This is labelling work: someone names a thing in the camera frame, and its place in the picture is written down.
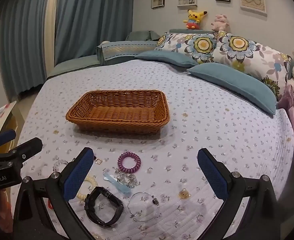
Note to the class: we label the teal flat pillow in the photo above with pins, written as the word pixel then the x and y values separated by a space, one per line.
pixel 167 57
pixel 234 85

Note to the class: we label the folded teal blanket gold stripe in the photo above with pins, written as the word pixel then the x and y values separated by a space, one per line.
pixel 122 50

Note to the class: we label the black wrist watch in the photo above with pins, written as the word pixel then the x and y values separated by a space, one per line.
pixel 93 200

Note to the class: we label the thin silver bangle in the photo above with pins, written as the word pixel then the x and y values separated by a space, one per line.
pixel 155 202

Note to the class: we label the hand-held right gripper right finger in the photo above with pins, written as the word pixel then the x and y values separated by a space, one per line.
pixel 213 175

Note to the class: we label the pink cloth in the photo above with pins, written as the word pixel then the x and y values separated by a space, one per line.
pixel 287 105

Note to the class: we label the light framed butterfly picture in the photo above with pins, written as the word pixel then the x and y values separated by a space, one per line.
pixel 252 0

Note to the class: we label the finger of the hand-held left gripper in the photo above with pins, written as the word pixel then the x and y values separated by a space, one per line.
pixel 28 148
pixel 3 137

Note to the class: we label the pink plush toy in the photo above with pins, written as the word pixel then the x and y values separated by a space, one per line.
pixel 220 23

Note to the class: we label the lavender floral quilted bedspread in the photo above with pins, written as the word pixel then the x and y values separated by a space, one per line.
pixel 212 142

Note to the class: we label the brown wicker basket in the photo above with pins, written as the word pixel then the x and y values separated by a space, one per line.
pixel 117 112

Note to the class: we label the light blue hair clip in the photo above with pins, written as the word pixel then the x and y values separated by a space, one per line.
pixel 120 187

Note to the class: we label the blue curtain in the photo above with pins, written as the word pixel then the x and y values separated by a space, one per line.
pixel 92 17
pixel 21 42

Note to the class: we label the wooden side table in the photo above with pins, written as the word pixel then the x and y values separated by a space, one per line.
pixel 9 120

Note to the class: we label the yellow plush toy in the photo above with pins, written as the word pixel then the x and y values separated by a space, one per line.
pixel 193 18

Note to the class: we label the green bed sheet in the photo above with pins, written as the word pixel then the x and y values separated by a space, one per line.
pixel 74 67

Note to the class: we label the floral pillow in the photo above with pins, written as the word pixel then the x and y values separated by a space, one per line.
pixel 252 55
pixel 187 45

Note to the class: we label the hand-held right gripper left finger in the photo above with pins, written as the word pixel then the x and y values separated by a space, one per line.
pixel 78 175

